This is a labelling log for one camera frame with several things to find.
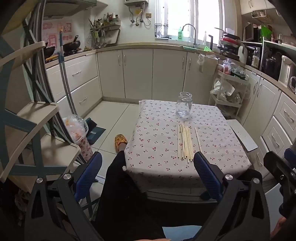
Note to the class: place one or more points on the black wok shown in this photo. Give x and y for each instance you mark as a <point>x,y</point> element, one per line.
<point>71,46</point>

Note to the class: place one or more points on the small grey monitor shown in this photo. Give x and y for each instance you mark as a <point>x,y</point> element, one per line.
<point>248,32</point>

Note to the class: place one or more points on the green bag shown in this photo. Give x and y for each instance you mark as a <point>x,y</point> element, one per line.
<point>267,33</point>

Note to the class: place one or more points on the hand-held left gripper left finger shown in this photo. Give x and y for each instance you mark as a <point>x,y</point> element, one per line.
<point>89,171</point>

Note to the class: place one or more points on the bunch of wooden chopsticks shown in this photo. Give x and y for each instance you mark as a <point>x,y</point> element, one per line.
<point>185,143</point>

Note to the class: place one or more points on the white counter shelf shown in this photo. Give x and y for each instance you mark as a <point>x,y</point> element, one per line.
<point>277,44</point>

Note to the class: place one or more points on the chrome kitchen faucet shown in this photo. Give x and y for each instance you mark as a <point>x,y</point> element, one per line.
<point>194,34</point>

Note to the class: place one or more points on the yellow slipper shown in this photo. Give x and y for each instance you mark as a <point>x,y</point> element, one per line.
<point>120,141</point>

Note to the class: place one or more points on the white jug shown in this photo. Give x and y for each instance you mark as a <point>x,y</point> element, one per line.
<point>242,54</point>

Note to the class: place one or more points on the green dish soap bottle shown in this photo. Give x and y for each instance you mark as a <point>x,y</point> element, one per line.
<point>180,34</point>

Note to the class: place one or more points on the black microwave oven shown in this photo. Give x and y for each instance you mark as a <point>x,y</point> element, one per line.
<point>257,34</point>

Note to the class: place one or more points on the cream kitchen base cabinets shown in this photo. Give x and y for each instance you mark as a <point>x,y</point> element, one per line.
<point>138,71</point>

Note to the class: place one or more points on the stack of pans and dishes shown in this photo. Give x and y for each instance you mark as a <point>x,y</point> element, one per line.
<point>229,44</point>

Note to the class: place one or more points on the clear glass jar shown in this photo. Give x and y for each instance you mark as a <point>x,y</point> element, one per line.
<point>183,109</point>

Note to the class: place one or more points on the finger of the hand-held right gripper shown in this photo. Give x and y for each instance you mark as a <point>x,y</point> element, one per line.
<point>291,154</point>
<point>277,169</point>

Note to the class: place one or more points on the cream hanging waste bin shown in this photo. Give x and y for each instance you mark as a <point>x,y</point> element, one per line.
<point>205,67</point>

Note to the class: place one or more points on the white plastic bag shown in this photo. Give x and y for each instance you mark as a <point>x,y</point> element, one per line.
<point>223,90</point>

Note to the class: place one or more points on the pink wall stickers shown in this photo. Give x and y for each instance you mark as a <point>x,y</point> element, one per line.
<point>55,32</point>

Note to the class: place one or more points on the cream cutting board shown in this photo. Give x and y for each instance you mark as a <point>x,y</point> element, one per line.
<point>115,37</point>

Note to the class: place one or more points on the bagged food pile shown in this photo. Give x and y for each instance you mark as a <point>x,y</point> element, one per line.
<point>231,69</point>

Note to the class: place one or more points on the person's right hand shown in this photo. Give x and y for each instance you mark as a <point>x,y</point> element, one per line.
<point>279,226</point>

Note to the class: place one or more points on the cream wall cabinets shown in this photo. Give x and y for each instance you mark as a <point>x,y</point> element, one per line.
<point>249,5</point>

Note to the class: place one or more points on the white framed window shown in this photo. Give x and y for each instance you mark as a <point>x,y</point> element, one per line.
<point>175,16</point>

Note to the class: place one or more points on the black filter tap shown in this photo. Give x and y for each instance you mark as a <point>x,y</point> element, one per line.
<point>211,41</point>

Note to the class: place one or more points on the slim white bottle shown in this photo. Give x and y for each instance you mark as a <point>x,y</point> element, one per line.
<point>204,38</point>

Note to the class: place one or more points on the glass storage jars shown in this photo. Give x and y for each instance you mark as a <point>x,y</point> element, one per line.
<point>286,39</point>

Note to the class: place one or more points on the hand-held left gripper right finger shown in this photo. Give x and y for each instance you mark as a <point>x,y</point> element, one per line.
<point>208,176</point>

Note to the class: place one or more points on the clear plastic bag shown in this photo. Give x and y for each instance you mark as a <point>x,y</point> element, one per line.
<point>75,127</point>

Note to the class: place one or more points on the clear oil bottle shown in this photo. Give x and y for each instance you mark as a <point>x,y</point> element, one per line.
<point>255,59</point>

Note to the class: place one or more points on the white trolley cart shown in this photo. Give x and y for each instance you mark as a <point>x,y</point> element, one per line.
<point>223,109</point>

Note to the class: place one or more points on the black rice cooker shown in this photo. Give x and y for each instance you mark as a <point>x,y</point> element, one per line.
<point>271,66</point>

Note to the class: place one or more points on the single wooden chopstick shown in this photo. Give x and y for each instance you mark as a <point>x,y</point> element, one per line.
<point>197,139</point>

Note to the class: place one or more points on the green dish cloth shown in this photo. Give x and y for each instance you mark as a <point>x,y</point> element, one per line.
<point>188,48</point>

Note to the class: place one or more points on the wall utensil rack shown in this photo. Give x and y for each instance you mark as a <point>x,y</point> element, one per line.
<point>104,30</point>

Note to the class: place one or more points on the black cooking pot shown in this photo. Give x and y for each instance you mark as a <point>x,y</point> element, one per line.
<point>49,51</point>

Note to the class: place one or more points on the white thermo pot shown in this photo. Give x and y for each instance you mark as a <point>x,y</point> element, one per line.
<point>285,70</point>

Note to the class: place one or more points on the light blue cloth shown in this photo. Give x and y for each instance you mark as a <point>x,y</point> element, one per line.
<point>178,234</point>

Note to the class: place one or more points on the range hood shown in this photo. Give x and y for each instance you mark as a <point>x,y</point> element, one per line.
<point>69,8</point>

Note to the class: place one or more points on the silver water heater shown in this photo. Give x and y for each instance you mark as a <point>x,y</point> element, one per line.
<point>136,2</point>

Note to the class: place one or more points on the small green scoop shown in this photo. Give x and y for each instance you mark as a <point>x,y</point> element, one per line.
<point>207,48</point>

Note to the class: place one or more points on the cherry print tablecloth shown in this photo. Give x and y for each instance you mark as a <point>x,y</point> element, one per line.
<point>157,143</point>

